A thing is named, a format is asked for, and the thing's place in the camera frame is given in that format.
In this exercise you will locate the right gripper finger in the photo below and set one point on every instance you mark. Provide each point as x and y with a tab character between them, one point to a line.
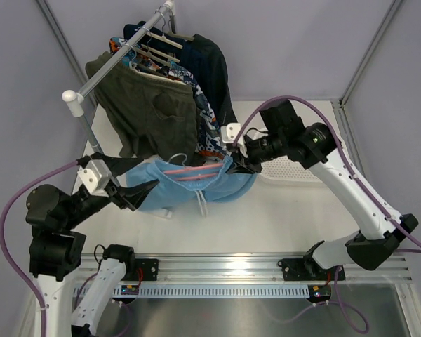
240	168
236	154

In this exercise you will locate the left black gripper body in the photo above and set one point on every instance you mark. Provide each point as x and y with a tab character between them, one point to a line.
111	189

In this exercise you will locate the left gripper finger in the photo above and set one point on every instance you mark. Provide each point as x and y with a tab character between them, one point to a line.
134	196
117	166

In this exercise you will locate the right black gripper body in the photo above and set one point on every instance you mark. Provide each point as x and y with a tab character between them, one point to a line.
259	152

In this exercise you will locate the pink hanger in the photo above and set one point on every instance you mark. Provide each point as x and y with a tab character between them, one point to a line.
176	170

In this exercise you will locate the light blue shorts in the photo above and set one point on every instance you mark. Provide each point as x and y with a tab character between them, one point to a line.
169	194

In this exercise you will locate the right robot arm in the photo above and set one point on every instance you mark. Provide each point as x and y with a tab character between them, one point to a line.
318	149

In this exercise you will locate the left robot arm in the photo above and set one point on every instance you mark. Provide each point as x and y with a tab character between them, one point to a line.
56	248

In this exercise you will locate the patterned colourful shorts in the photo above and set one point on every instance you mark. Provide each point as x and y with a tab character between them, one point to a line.
208	144

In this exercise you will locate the olive green shorts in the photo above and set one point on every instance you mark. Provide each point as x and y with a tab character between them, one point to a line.
150	116

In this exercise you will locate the beige wooden hanger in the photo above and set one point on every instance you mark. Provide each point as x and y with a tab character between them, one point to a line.
171	34
150	75
166	41
160	54

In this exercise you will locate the navy blue shorts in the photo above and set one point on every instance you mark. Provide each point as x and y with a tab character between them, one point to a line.
189	58

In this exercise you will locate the white perforated plastic basket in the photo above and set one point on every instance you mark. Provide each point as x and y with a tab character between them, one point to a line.
282	171

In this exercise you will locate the metal clothes rack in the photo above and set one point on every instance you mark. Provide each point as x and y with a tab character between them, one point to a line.
75	99

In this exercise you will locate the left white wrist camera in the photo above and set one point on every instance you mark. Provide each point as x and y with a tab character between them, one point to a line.
95	177

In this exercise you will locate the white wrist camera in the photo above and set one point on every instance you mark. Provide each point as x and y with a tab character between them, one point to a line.
95	177
233	141

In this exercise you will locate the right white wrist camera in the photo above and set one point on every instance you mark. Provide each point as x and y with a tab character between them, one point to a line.
233	141

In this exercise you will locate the aluminium mounting rail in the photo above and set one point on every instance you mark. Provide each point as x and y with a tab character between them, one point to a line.
236	276

